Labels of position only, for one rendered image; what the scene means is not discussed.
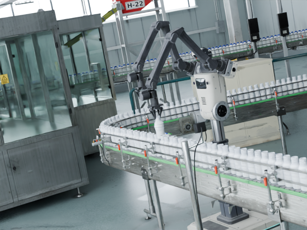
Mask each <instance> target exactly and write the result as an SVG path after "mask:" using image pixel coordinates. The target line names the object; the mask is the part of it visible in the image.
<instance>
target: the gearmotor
mask: <svg viewBox="0 0 307 230"><path fill-rule="evenodd" d="M200 122H205V123H206V122H210V120H206V119H204V118H203V117H202V116H201V114H200V110H199V111H195V112H191V113H190V116H188V117H183V118H180V119H179V124H180V130H181V133H182V135H185V134H186V133H190V132H195V130H194V126H193V125H194V124H196V123H200ZM205 134H206V131H205ZM206 139H207V136H206ZM205 141H206V140H205Z"/></svg>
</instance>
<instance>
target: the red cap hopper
mask: <svg viewBox="0 0 307 230"><path fill-rule="evenodd" d="M152 1H153V3H154V8H152V9H147V10H142V9H144V8H145V7H146V6H147V5H148V4H150V3H151V2H152ZM159 1H160V6H161V7H158V3H157V0H112V3H111V4H119V3H120V4H121V3H122V5H123V6H124V10H122V9H121V10H118V12H116V13H115V19H116V25H117V30H118V35H119V40H120V45H121V50H122V56H123V61H124V64H125V66H126V67H127V61H128V64H129V66H131V63H132V61H131V57H130V52H131V53H132V54H134V55H135V56H137V55H139V54H140V52H138V51H137V50H135V49H134V48H132V47H131V46H133V45H138V44H143V43H145V40H144V41H139V42H132V43H128V42H127V35H126V30H125V25H124V20H123V17H125V16H132V15H137V14H142V13H147V12H152V11H155V13H156V18H157V21H160V16H159V10H161V11H162V16H163V21H167V17H166V12H165V7H164V0H159ZM120 6H121V5H120ZM118 13H119V15H118ZM119 18H120V19H119ZM119 20H120V22H119ZM120 23H121V24H120ZM120 25H121V27H120ZM121 28H122V29H121ZM121 30H122V31H121ZM122 35H123V36H122ZM159 36H160V37H159V38H155V39H154V41H157V43H156V44H155V46H154V47H153V49H152V51H151V53H153V52H154V50H155V48H156V47H157V46H158V44H159V43H160V41H161V47H160V48H159V50H158V51H157V53H159V52H160V51H161V49H162V47H163V44H164V39H165V37H163V32H162V30H161V29H160V31H159ZM122 37H123V38H122ZM123 40H124V41H123ZM123 42H124V43H123ZM125 49H126V50H125ZM125 51H126V53H125ZM126 56H127V58H126ZM173 78H174V79H177V74H174V73H173ZM167 80H171V77H170V74H167ZM174 83H175V90H176V95H177V100H178V101H179V103H180V105H181V97H180V90H179V85H178V82H174ZM168 85H169V92H170V97H171V102H173V103H174V106H175V98H174V93H173V87H172V83H169V84H168ZM128 87H129V92H130V91H131V89H132V88H134V87H136V83H135V82H132V84H131V82H128ZM133 95H134V96H133ZM132 97H133V102H134V107H135V110H136V109H138V110H139V113H141V108H143V107H144V106H145V104H146V101H144V103H143V104H142V106H141V107H140V105H139V100H138V95H137V94H136V93H135V91H134V94H132ZM134 98H135V99H134ZM134 100H135V101H134ZM135 102H136V103H135ZM135 104H136V106H135Z"/></svg>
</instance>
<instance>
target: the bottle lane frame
mask: <svg viewBox="0 0 307 230"><path fill-rule="evenodd" d="M105 149H106V150H107V151H109V152H110V156H111V163H110V167H114V168H117V169H121V170H123V171H127V172H130V173H133V174H136V175H139V176H142V173H141V168H145V169H146V170H147V171H148V178H149V179H152V180H155V181H159V182H162V183H165V184H168V185H171V186H175V187H178V188H181V189H184V190H188V191H190V190H189V184H188V183H186V185H185V187H184V188H183V187H182V185H181V179H180V171H179V166H178V164H176V163H175V162H171V161H166V160H163V159H158V158H155V157H149V161H150V166H151V167H155V162H156V163H157V166H156V167H155V168H152V173H155V172H156V168H157V169H158V172H157V173H156V174H154V175H153V177H152V178H151V177H150V175H149V174H150V173H149V170H148V161H147V156H146V157H145V156H144V155H141V154H137V153H133V152H128V151H125V150H123V151H122V152H123V156H124V160H128V155H129V156H130V159H129V160H128V161H126V162H125V164H126V165H129V164H130V163H129V161H130V162H131V164H130V165H129V166H127V168H126V169H125V170H124V168H123V163H122V156H121V151H120V150H118V149H116V148H113V147H108V146H105ZM181 170H182V175H183V176H187V174H186V169H185V165H183V164H181ZM195 172H196V187H197V193H198V194H200V195H204V196H207V197H210V198H213V199H216V200H220V201H223V202H226V203H229V204H233V205H236V206H238V207H242V208H245V209H249V210H251V211H254V212H258V213H261V214H265V215H267V216H268V212H267V205H268V204H269V203H268V202H269V196H268V190H267V186H265V185H264V184H262V183H258V182H253V181H249V180H246V179H241V178H237V177H233V176H228V175H225V174H220V176H221V182H222V187H226V186H228V183H227V181H229V183H230V186H228V187H227V188H225V189H224V194H227V193H229V190H228V188H230V189H231V193H230V194H228V195H226V197H225V198H224V200H222V198H221V197H220V194H221V192H220V190H219V181H218V176H217V174H215V172H212V171H208V170H204V169H200V168H197V167H196V168H195ZM270 190H271V196H272V201H275V200H278V193H280V195H281V199H280V200H279V201H280V202H281V203H282V207H281V208H280V209H279V210H280V215H281V220H283V221H287V222H290V223H293V224H296V225H299V226H303V227H306V228H307V194H305V193H300V192H295V191H291V190H287V189H285V188H280V187H279V188H278V187H275V186H271V185H270ZM279 201H277V202H275V204H274V205H275V206H277V207H278V208H279V207H280V206H279Z"/></svg>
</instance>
